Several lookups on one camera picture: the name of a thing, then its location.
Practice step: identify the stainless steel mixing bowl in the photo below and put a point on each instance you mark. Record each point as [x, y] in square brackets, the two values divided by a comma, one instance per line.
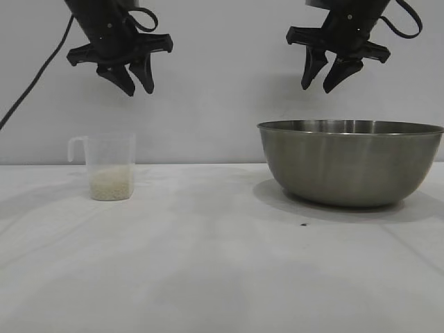
[347, 166]

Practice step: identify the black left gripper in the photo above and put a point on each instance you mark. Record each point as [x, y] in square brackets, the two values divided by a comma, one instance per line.
[104, 31]

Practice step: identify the clear plastic measuring cup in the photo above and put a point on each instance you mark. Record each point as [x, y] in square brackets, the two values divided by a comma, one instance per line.
[111, 152]

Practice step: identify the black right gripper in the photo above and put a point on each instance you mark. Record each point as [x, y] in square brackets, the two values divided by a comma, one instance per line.
[347, 31]

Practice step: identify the white rice grains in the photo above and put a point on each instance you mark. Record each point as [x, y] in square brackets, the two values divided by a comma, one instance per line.
[111, 184]

